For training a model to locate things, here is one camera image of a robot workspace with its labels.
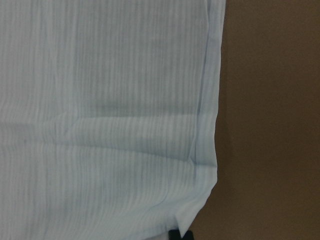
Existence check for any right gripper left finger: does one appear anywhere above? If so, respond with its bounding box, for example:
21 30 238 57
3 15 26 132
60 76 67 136
168 230 181 240

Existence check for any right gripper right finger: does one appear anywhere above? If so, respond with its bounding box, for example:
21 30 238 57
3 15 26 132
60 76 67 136
182 230 194 240

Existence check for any light blue button shirt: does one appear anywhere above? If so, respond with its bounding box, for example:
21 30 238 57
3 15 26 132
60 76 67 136
0 0 226 240

